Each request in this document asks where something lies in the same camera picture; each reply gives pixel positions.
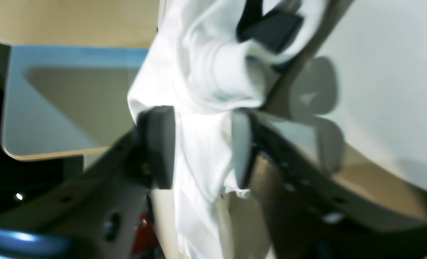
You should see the grey bin right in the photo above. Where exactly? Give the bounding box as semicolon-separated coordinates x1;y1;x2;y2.
0;0;160;162

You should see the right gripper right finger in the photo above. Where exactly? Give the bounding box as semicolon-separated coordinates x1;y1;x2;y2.
232;110;427;259

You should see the white printed t-shirt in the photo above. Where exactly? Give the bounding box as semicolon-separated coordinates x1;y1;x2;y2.
127;0;330;259

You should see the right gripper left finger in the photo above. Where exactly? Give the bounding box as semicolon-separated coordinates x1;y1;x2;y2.
0;105;176;259

